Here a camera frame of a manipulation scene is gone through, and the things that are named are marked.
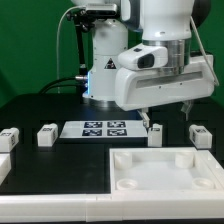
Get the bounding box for white square table top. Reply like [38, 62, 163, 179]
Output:
[110, 147, 224, 191]

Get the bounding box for black camera on mount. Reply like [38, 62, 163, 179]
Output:
[85, 4, 118, 18]

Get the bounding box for white left fence rail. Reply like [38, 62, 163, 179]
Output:
[0, 154, 11, 185]

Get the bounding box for black cables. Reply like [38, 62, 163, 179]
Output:
[38, 75, 89, 94]

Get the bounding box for white marker sheet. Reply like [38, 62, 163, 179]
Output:
[60, 120, 147, 139]

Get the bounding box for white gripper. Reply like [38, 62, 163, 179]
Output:
[115, 45, 214, 128]

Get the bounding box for white cable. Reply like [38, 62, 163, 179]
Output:
[55, 5, 88, 94]

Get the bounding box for white front fence rail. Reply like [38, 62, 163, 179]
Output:
[0, 190, 224, 223]

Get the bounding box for black camera stand pole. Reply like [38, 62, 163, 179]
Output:
[66, 9, 95, 82]

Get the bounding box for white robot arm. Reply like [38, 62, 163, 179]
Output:
[71, 0, 218, 116]

